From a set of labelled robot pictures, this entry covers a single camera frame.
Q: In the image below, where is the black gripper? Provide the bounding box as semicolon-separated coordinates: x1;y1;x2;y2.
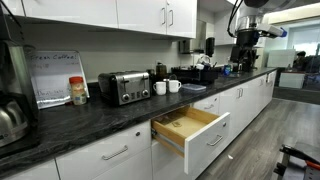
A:
230;29;261;72

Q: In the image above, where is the white-front wooden drawer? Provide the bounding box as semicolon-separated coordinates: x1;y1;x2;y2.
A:
150;104;232;177

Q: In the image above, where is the white closed drawer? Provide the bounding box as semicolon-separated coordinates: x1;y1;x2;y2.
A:
55;120;153;180
192;93;221;116

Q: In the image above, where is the white panel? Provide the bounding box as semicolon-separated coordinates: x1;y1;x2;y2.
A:
267;49;297;69

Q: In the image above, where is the black soap dispenser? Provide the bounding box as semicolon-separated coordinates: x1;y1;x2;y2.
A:
205;36;216;58

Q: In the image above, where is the white dishware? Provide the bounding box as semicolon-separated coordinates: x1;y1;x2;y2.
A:
195;54;212;71

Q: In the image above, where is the black dish rack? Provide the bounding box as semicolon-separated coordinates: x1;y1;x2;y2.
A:
170;65;221;85

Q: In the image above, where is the seated person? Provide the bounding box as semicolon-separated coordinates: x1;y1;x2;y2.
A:
293;50;309;72

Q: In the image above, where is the clear plastic container lid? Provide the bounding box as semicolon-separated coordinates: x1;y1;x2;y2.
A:
181;83;208;93

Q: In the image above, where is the white mug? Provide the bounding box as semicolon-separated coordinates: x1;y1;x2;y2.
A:
167;79;183;94
152;80;167;96

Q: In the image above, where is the white upper cabinet door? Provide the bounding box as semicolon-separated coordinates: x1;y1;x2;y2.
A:
115;0;168;36
165;0;198;39
21;0;119;29

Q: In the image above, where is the dark glass french press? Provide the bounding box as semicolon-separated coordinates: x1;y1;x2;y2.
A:
155;62;168;82

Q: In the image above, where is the black canister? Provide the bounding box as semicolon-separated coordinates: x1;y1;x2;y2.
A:
146;68;157;86

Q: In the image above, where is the silver black toaster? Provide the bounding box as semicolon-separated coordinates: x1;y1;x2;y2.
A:
97;70;152;107

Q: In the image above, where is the orange-lid creamer jar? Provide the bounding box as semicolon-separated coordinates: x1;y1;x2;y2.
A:
68;76;88;106

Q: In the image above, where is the fresh coffee whiteboard sign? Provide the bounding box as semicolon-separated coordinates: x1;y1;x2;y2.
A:
25;49;90;110

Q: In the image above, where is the black steel coffee maker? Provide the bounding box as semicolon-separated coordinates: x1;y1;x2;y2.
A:
0;4;40;158

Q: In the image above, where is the steel coffee carafe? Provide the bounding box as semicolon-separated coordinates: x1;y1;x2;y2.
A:
0;99;29;148

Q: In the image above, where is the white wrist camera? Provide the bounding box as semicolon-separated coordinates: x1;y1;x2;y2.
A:
256;23;283;38

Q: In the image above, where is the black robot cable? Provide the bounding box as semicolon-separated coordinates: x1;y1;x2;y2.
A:
227;0;243;38

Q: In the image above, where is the orange-handled clamp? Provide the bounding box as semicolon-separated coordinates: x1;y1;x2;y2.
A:
279;144;320;171

